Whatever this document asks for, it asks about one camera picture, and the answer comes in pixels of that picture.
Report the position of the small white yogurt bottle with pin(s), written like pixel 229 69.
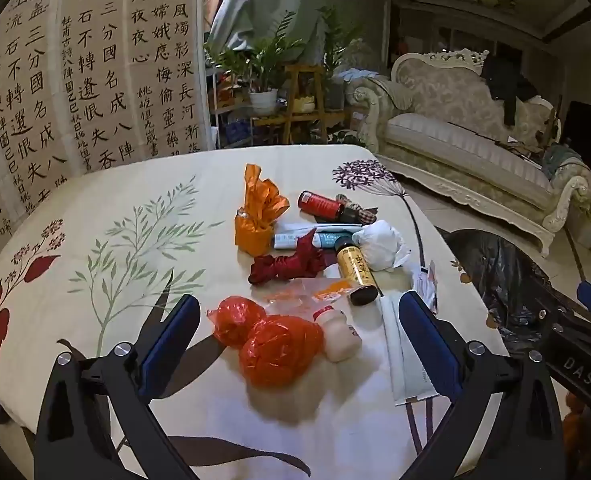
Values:
pixel 340 340

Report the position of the dark red bottle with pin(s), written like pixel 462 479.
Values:
pixel 318 203

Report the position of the orange plastic bag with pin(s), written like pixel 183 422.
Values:
pixel 255 230

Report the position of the large green potted plant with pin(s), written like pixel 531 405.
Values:
pixel 265 60

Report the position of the grey box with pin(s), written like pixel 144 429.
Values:
pixel 588 232

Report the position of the brown paper pile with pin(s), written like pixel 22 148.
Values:
pixel 525 147

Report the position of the grey green curtain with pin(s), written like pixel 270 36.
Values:
pixel 255 0

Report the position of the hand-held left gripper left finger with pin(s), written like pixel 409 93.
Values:
pixel 173 340

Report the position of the white flowerpot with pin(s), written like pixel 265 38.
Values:
pixel 264 102

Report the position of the white teal tube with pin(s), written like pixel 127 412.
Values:
pixel 295 240

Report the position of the bin with black liner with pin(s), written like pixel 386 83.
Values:
pixel 505 270

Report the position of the clear orange plastic wrapper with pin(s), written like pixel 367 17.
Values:
pixel 333 289

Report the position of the person's right forearm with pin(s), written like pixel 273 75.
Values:
pixel 573 410

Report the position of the ornate cream sofa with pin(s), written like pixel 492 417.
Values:
pixel 450 145

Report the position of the small green floor plant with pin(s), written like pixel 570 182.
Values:
pixel 345 137

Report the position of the black clothing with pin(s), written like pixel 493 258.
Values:
pixel 505 80

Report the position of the yellow flowerpot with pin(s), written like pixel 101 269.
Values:
pixel 304 105

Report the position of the teal cloth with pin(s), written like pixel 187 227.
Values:
pixel 563 160

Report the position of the wooden plant stand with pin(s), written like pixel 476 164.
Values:
pixel 303 72

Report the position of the metal rack with blue crate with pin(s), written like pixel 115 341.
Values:
pixel 233 130

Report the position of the tall green plant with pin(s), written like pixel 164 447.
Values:
pixel 340 40

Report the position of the white plastic bag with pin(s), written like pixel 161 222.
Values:
pixel 380 245

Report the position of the white orange printed sachet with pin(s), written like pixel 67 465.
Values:
pixel 425 285

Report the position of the calligraphy wall hanging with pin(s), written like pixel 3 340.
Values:
pixel 75 60

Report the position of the red plastic bag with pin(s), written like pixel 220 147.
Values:
pixel 275 350

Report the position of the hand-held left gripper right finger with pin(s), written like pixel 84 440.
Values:
pixel 425 340

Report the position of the long white paper packet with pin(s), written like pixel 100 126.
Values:
pixel 400 355

